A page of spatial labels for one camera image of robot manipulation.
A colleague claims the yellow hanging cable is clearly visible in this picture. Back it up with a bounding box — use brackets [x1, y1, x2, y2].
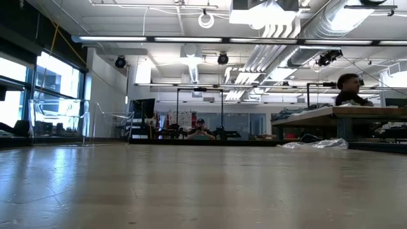
[38, 22, 87, 96]

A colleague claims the person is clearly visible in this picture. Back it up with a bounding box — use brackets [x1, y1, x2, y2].
[186, 118, 216, 141]
[334, 73, 375, 108]

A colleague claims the white branching air duct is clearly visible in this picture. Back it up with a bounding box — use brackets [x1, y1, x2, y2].
[179, 43, 204, 84]

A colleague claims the white cable coil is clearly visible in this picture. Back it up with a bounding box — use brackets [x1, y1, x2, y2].
[197, 8, 216, 29]

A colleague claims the black screen on stand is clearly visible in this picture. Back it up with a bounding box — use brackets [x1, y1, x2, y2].
[128, 97, 156, 120]

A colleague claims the clear plastic bag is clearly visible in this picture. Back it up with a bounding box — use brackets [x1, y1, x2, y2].
[275, 137, 350, 151]

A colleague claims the clear plastic bin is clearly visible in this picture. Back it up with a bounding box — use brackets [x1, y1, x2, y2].
[27, 98, 136, 147]

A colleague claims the long ceiling strip light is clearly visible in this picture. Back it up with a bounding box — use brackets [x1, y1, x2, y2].
[71, 34, 407, 46]

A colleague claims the pile of blue cloths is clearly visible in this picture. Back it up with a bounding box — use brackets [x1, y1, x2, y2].
[275, 102, 334, 121]

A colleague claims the large wooden workbench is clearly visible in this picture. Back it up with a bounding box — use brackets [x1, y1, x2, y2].
[270, 106, 407, 141]

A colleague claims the silver round air duct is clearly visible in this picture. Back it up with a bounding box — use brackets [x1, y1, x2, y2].
[286, 0, 378, 69]

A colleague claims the black rectangular station frame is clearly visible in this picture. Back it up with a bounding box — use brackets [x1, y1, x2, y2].
[176, 87, 224, 141]

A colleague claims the black low station frame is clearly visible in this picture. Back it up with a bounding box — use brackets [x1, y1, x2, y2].
[306, 81, 340, 108]

